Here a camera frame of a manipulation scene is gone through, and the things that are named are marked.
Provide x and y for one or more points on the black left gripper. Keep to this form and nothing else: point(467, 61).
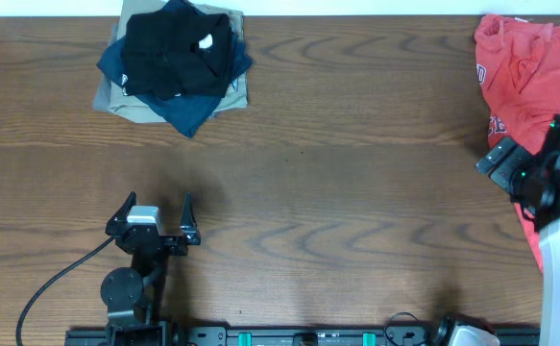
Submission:
point(188, 233)

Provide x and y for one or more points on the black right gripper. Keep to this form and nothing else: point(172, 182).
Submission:
point(501, 173)

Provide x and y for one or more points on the black t-shirt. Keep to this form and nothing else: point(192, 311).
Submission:
point(181, 52)

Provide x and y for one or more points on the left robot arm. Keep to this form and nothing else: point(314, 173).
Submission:
point(132, 294)

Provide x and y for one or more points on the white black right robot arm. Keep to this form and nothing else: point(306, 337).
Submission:
point(464, 330)

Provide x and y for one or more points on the red t-shirt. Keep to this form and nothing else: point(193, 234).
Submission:
point(518, 69)

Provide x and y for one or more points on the folded khaki pants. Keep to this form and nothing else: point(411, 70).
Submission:
point(126, 108)

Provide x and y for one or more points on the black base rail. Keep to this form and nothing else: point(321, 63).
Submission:
point(220, 336)

